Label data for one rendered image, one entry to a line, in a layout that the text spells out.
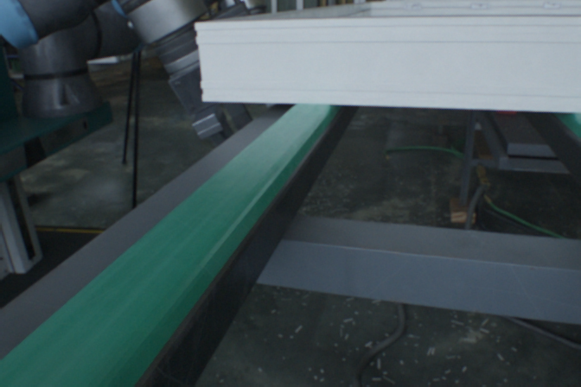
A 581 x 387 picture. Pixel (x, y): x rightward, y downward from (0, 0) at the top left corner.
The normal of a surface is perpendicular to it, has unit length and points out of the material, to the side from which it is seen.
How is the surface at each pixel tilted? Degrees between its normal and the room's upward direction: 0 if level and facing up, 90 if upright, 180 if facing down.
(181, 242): 0
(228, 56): 90
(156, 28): 101
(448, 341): 0
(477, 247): 0
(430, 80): 90
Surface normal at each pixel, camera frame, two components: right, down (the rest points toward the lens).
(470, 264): -0.27, 0.36
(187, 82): 0.04, 0.47
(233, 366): -0.04, -0.93
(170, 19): 0.25, 0.36
